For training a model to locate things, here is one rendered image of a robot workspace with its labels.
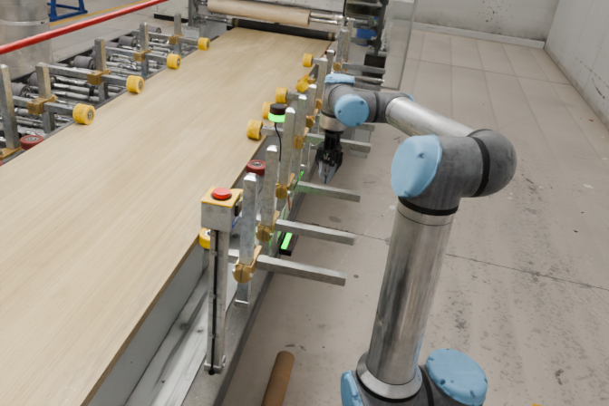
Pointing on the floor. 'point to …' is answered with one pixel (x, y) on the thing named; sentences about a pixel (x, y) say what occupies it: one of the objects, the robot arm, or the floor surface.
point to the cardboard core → (278, 380)
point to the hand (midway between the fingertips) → (325, 178)
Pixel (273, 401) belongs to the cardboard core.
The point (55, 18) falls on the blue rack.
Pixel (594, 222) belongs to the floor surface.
